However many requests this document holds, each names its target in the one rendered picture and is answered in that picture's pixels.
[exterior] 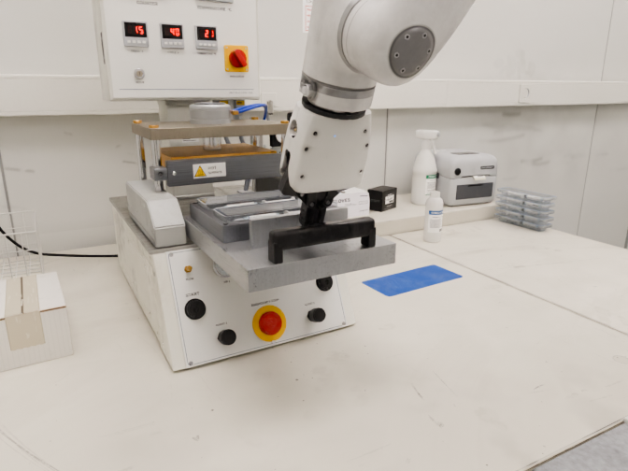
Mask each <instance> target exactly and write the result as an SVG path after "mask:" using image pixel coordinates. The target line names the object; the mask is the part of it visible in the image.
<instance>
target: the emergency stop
mask: <svg viewBox="0 0 628 471"><path fill-rule="evenodd" d="M281 325H282V320H281V317H280V316H279V314H278V313H276V312H274V311H267V312H265V313H264V314H263V315H262V316H261V318H260V319H259V327H260V329H261V331H262V332H263V333H264V334H266V335H275V334H276V333H278V332H279V330H280V328H281Z"/></svg>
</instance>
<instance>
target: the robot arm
mask: <svg viewBox="0 0 628 471"><path fill-rule="evenodd" d="M475 1H476V0H313V3H312V9H311V15H310V22H309V27H308V34H307V45H306V52H305V58H304V64H303V70H302V76H301V81H300V88H299V92H301V93H302V94H303V96H302V101H297V103H296V105H295V108H294V110H293V114H292V116H291V119H290V123H289V126H288V129H287V133H286V136H285V140H284V145H283V149H282V154H281V160H280V169H279V172H280V174H281V175H282V179H281V181H280V184H279V186H278V189H279V190H280V192H281V193H282V194H283V195H289V196H298V197H299V198H300V199H301V200H302V205H301V210H300V216H299V221H300V223H301V224H302V225H308V224H314V223H321V222H324V217H325V212H326V208H327V207H329V206H330V205H331V204H332V203H333V200H334V198H335V197H336V196H337V195H338V194H339V193H340V192H341V191H345V190H347V189H349V188H353V187H356V186H358V185H359V184H360V183H361V182H362V180H363V178H364V171H365V168H366V163H367V157H368V152H369V145H370V137H371V111H370V109H369V108H370V107H371V105H372V101H373V96H374V92H375V89H376V84H377V82H378V83H380V84H383V85H386V86H399V85H402V84H405V83H408V82H410V81H411V80H413V79H414V78H415V77H417V76H418V75H419V74H420V73H421V72H422V71H423V70H424V69H425V68H426V67H427V66H428V65H429V64H430V62H432V61H433V60H434V58H435V57H436V56H437V54H438V53H439V52H440V51H441V50H442V49H443V47H444V46H445V45H446V43H447V42H448V41H449V39H450V37H451V36H452V35H453V33H454V32H455V31H456V29H457V28H458V26H459V25H460V23H461V22H462V21H463V19H464V17H465V16H466V14H467V13H468V11H469V9H470V8H471V7H472V6H473V4H474V2H475Z"/></svg>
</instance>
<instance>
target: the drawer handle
mask: <svg viewBox="0 0 628 471"><path fill-rule="evenodd" d="M358 237H360V238H361V244H363V245H365V246H367V247H368V248H370V247H375V246H376V227H375V220H374V219H373V218H371V217H368V216H365V217H359V218H353V219H346V220H340V221H328V222H321V223H314V224H308V225H301V226H294V227H289V228H282V229H276V230H271V231H270V232H269V239H268V260H269V261H270V262H272V263H273V264H282V263H283V251H284V250H290V249H296V248H302V247H307V246H313V245H319V244H324V243H330V242H336V241H341V240H347V239H353V238H358Z"/></svg>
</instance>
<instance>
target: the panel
mask: <svg viewBox="0 0 628 471"><path fill-rule="evenodd" d="M165 257H166V261H167V267H168V272H169V277H170V282H171V288H172V293H173V298H174V303H175V309H176V314H177V319H178V328H179V334H180V339H181V345H182V349H183V355H184V360H185V365H186V368H190V367H194V366H198V365H200V364H207V363H211V362H215V361H218V360H221V359H225V358H229V357H232V356H236V355H239V354H243V353H247V352H250V351H254V350H260V349H263V348H267V347H271V346H275V345H277V344H281V343H285V342H289V341H293V340H295V339H299V338H303V337H307V336H310V335H316V334H320V333H324V332H327V331H331V330H334V329H338V328H341V327H345V326H348V323H347V318H346V314H345V309H344V305H343V301H342V296H341V291H340V288H339V283H338V278H337V275H336V276H331V278H332V280H333V285H332V287H331V288H330V289H327V290H324V289H322V288H321V287H320V285H319V282H318V280H319V279H313V280H309V281H304V282H300V283H295V284H291V285H286V286H281V287H277V288H272V289H268V290H263V291H258V292H254V293H248V292H247V291H246V290H245V289H243V288H242V287H241V286H240V285H239V284H238V283H237V282H236V281H235V280H234V279H233V278H231V277H229V278H220V277H218V276H217V275H216V274H215V273H214V272H213V269H212V262H213V260H212V259H211V258H210V257H208V256H207V255H206V254H205V253H204V252H203V251H202V250H201V249H200V248H199V247H197V248H190V249H184V250H172V251H166V252H165ZM193 300H199V301H201V302H202V303H203V304H204V306H205V312H204V314H203V315H202V316H201V317H199V318H192V317H191V316H189V314H188V313H187V305H188V304H189V303H190V302H191V301H193ZM317 307H320V308H322V309H323V310H324V311H325V314H326V317H325V319H324V321H322V322H313V321H310V320H309V319H308V317H307V313H308V312H309V311H310V310H311V309H313V308H317ZM267 311H274V312H276V313H278V314H279V316H280V317H281V320H282V325H281V328H280V330H279V332H278V333H276V334H275V335H266V334H264V333H263V332H262V331H261V329H260V327H259V319H260V318H261V316H262V315H263V314H264V313H265V312H267ZM224 329H231V330H233V331H235V334H236V340H235V343H234V344H232V345H223V344H222V343H221V342H220V341H219V340H218V339H217V338H218V335H219V332H221V331H222V330H224Z"/></svg>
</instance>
